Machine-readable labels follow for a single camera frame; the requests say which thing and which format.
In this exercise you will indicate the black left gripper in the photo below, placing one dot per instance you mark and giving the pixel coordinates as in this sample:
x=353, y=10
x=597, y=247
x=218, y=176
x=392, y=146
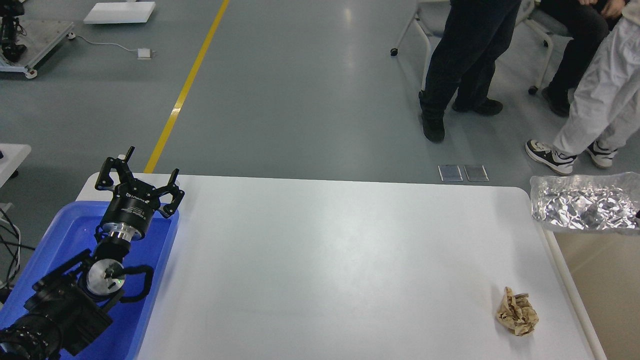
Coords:
x=129, y=207

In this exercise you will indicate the aluminium foil sheet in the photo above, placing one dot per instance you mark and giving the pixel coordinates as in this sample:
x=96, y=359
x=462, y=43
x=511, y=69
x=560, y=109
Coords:
x=587, y=203

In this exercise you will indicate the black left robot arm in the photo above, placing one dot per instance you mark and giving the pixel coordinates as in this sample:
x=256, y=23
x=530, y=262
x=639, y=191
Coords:
x=70, y=306

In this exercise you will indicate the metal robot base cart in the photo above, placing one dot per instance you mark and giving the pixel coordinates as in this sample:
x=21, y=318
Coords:
x=24, y=43

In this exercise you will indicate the white side table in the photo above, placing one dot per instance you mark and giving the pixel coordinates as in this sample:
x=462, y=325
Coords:
x=13, y=156

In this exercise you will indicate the white flat board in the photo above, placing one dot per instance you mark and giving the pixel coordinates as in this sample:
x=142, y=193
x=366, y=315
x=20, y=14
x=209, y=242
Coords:
x=124, y=12

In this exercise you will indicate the grey office chair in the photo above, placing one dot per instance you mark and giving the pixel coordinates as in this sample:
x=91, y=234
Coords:
x=429, y=18

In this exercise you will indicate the left floor metal plate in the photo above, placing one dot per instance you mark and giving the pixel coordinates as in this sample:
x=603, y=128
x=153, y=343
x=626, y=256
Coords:
x=450, y=173

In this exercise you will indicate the floor metal plate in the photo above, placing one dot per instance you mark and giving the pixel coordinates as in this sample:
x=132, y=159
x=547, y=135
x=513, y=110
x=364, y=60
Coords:
x=450, y=173
x=476, y=173

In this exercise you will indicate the right floor metal plate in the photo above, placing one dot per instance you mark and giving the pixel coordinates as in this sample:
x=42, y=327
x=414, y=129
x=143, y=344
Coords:
x=476, y=173

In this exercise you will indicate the person in dark trousers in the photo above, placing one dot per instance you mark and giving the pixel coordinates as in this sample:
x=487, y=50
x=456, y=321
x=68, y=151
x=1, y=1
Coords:
x=462, y=66

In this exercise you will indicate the crumpled brown paper ball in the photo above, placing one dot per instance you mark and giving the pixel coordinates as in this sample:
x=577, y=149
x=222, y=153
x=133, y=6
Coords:
x=516, y=313

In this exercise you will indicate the beige plastic bin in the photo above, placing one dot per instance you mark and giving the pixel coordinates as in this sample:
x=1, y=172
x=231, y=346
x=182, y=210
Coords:
x=604, y=268

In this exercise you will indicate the person in white trousers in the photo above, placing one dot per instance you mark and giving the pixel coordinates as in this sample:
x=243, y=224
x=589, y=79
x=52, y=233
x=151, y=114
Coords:
x=605, y=109

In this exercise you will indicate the seated person in black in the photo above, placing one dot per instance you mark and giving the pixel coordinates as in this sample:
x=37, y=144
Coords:
x=588, y=23

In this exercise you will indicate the white power adapter with cable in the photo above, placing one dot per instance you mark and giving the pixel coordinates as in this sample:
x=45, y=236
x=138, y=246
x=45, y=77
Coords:
x=141, y=53

